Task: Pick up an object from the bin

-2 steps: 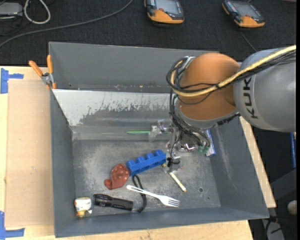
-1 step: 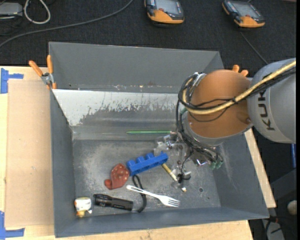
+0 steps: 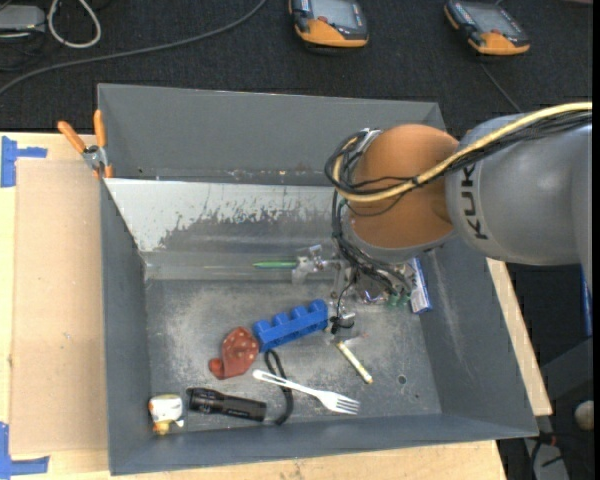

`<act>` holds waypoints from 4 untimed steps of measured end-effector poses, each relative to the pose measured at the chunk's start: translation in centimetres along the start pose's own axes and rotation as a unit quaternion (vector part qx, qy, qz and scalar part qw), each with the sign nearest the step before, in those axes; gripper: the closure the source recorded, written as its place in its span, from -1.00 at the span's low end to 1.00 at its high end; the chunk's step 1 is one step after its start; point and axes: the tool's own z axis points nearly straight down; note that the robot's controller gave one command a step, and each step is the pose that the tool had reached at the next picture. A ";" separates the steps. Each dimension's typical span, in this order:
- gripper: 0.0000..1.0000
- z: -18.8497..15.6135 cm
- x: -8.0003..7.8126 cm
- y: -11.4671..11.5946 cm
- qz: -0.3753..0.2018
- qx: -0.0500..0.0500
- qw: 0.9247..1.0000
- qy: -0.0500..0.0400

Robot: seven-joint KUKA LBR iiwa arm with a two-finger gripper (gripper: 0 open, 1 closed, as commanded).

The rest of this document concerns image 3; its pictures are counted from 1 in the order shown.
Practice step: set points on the white toy duck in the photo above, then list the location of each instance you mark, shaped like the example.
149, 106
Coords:
166, 409

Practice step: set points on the blue toy building brick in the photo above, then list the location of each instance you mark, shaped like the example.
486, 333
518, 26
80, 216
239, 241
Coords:
290, 325

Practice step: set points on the red-brown dotted toy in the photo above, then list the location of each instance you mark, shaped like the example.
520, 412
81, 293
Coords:
237, 350

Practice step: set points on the green pen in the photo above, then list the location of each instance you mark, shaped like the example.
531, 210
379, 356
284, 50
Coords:
275, 265

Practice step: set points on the white plastic fork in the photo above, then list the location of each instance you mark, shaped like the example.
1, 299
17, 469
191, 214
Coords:
325, 397

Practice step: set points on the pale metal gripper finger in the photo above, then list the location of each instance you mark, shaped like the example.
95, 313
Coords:
310, 264
345, 318

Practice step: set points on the grey metal bin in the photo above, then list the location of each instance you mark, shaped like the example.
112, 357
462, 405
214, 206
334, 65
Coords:
220, 133

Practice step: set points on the brown cardboard board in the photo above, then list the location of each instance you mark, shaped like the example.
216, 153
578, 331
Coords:
55, 293

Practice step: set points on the pale yellow stick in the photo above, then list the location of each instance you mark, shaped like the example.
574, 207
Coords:
355, 363

